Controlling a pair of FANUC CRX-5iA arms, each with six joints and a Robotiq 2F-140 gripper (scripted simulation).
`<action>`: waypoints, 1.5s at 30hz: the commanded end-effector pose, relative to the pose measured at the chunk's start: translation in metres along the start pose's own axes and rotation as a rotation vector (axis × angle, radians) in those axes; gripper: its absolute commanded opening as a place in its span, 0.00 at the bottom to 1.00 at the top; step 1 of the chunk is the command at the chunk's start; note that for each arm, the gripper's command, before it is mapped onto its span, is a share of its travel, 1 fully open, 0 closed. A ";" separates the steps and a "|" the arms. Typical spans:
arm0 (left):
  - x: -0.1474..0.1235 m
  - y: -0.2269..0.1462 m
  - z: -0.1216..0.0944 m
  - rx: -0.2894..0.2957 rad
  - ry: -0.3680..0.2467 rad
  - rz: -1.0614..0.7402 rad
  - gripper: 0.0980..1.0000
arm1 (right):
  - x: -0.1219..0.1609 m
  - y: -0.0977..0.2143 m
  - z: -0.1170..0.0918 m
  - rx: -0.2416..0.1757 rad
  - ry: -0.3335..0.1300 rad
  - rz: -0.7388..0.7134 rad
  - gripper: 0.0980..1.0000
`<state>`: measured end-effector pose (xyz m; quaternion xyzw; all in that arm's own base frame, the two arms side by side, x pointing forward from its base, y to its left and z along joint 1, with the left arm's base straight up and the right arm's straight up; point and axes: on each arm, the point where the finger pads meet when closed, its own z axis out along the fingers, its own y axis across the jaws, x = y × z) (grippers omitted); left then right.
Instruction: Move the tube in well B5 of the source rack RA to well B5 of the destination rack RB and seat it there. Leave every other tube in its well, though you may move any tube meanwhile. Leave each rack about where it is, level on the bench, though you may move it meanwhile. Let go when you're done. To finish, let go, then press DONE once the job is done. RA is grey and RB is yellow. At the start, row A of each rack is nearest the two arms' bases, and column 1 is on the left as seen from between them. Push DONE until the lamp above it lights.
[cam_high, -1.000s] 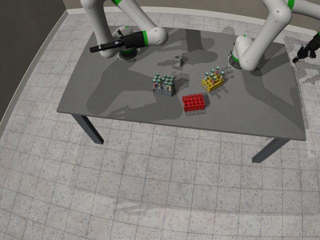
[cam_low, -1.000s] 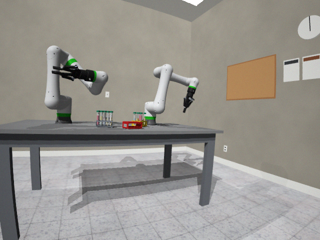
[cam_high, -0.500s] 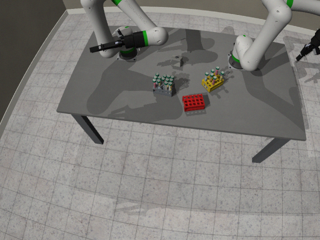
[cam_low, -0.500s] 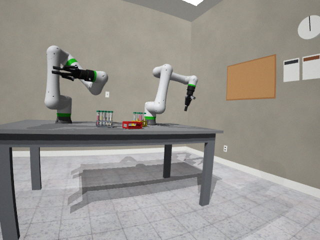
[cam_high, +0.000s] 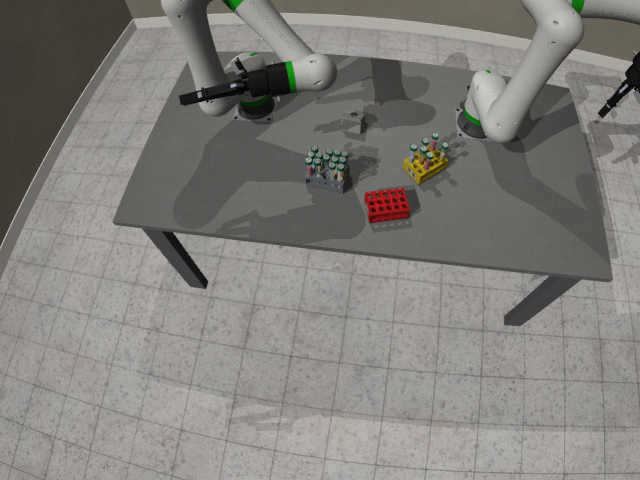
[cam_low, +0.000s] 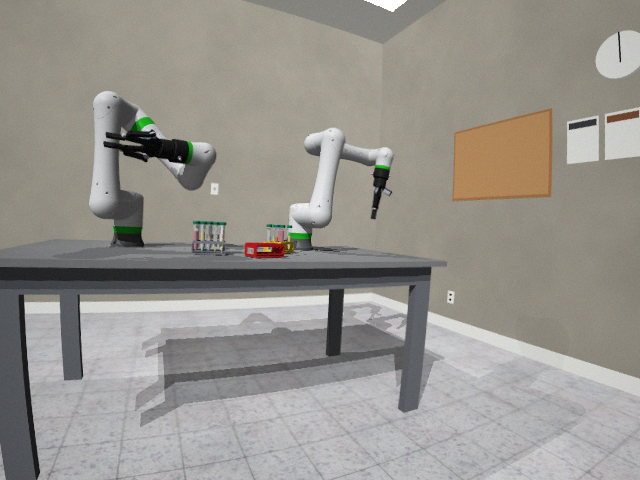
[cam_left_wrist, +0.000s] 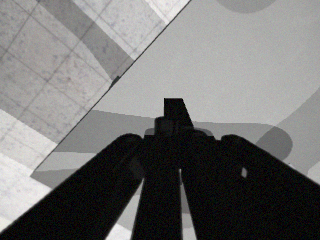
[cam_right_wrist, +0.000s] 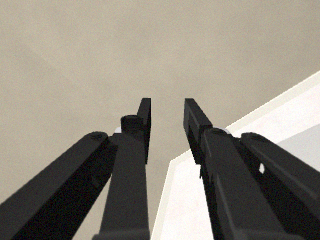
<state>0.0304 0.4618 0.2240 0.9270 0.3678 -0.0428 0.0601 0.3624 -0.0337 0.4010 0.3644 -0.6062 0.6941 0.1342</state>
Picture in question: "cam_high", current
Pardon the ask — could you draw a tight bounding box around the sample tube with pale yellow liquid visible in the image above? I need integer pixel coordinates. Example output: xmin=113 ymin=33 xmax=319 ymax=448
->
xmin=439 ymin=142 xmax=449 ymax=160

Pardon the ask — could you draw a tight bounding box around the red rack with round wells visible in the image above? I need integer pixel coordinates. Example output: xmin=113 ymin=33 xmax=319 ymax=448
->
xmin=365 ymin=188 xmax=410 ymax=224

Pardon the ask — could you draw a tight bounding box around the yellow tube rack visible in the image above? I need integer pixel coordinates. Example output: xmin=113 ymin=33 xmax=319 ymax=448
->
xmin=403 ymin=145 xmax=448 ymax=185

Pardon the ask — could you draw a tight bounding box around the pink tube with green cap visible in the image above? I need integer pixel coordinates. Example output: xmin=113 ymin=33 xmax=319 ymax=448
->
xmin=424 ymin=152 xmax=433 ymax=170
xmin=430 ymin=133 xmax=439 ymax=151

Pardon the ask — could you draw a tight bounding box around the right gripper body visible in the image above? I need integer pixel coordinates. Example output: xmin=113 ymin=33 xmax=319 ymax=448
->
xmin=232 ymin=69 xmax=269 ymax=98

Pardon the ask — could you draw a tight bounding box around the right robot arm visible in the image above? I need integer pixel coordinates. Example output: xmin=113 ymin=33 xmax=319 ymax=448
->
xmin=161 ymin=0 xmax=337 ymax=120

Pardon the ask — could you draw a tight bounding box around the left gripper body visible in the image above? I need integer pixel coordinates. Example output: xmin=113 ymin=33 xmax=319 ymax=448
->
xmin=621 ymin=64 xmax=640 ymax=92

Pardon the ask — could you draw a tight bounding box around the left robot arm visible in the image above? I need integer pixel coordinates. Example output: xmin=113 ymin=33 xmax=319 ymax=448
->
xmin=458 ymin=0 xmax=640 ymax=143

